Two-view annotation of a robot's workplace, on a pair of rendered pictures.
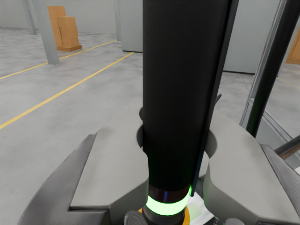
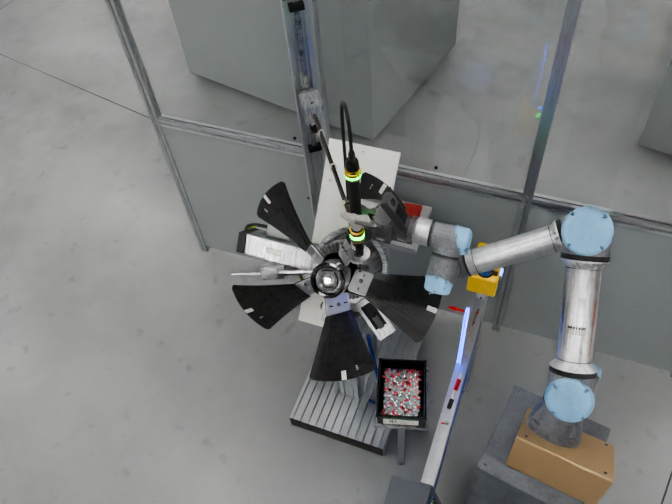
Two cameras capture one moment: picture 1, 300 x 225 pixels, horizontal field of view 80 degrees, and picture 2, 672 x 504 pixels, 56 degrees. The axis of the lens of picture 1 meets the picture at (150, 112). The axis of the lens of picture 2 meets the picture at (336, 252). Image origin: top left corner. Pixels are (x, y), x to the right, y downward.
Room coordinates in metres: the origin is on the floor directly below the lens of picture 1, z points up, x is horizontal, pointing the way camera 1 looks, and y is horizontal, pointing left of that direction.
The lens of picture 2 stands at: (-0.31, 1.11, 2.87)
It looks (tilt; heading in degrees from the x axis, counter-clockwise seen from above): 52 degrees down; 293
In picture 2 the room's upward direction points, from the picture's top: 7 degrees counter-clockwise
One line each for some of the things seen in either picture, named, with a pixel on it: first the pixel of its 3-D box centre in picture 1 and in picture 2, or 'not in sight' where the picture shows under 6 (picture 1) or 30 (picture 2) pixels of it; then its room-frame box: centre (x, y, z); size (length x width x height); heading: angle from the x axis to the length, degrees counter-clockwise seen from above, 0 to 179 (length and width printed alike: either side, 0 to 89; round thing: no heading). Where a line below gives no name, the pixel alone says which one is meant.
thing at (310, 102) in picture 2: not in sight; (311, 106); (0.41, -0.55, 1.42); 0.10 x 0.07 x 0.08; 122
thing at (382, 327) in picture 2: not in sight; (379, 312); (0.03, -0.04, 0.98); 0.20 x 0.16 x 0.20; 87
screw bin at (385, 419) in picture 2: not in sight; (401, 391); (-0.10, 0.17, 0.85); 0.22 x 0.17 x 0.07; 102
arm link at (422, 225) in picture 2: not in sight; (422, 230); (-0.11, -0.01, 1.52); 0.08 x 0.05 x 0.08; 87
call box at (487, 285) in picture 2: not in sight; (486, 270); (-0.29, -0.29, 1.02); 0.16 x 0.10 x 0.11; 87
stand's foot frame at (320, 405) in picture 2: not in sight; (358, 378); (0.21, -0.22, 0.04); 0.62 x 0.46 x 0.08; 87
